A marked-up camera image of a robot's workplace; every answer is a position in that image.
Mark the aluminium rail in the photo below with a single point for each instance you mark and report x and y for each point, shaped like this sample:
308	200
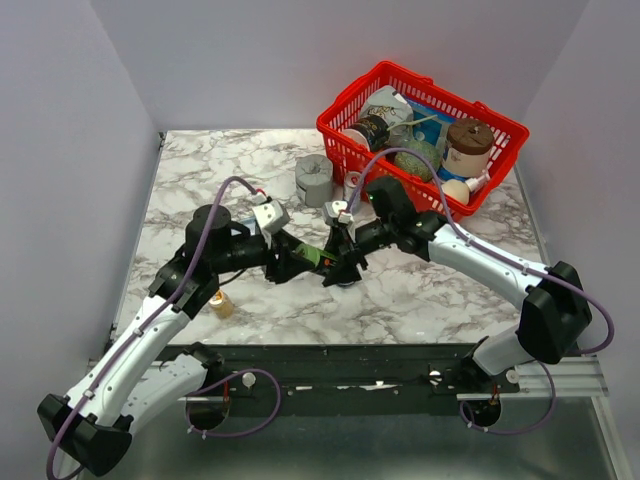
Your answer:
550	380

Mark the beige egg shaped ball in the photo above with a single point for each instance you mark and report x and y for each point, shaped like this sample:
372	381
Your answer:
457	190

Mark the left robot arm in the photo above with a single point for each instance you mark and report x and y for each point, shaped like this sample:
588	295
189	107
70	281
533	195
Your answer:
96	420

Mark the brown lid white tub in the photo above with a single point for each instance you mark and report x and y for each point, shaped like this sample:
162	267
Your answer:
467	148

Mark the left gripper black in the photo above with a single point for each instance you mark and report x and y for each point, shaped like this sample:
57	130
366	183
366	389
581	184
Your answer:
281	243

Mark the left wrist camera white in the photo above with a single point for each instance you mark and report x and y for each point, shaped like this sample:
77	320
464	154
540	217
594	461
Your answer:
271	217

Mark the black table front frame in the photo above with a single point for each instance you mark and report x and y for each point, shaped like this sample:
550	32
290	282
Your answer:
315	408

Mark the red bull can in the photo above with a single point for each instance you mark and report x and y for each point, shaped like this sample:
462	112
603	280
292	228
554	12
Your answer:
350	182

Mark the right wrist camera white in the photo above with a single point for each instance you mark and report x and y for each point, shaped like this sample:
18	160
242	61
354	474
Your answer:
335	213

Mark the amber pill bottle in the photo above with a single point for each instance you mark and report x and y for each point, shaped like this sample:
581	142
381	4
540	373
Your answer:
221	305

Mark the grey toilet paper roll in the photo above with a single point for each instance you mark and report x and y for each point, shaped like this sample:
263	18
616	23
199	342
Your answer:
314	180

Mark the light blue rectangular tray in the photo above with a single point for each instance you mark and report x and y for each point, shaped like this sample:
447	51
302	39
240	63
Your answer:
245	226

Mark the white pump bottle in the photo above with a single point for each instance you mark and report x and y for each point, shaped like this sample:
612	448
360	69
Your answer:
476	183

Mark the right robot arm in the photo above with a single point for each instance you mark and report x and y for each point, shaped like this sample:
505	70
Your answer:
553	313

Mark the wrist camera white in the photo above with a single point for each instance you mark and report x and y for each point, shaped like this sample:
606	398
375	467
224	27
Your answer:
271	217
335	213

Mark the red shopping basket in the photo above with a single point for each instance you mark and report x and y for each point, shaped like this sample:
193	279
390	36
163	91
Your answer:
346	155

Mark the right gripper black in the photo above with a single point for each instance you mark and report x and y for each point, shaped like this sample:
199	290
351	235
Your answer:
346	269

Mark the orange fruit in basket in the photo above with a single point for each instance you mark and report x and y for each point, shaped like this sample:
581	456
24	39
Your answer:
380	155

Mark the green melon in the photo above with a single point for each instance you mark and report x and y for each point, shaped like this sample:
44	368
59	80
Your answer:
413	165

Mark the blue box in basket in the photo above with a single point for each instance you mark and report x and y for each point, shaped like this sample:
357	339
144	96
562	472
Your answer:
430	125

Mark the grey printed pouch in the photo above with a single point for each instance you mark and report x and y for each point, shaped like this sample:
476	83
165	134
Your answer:
388	104

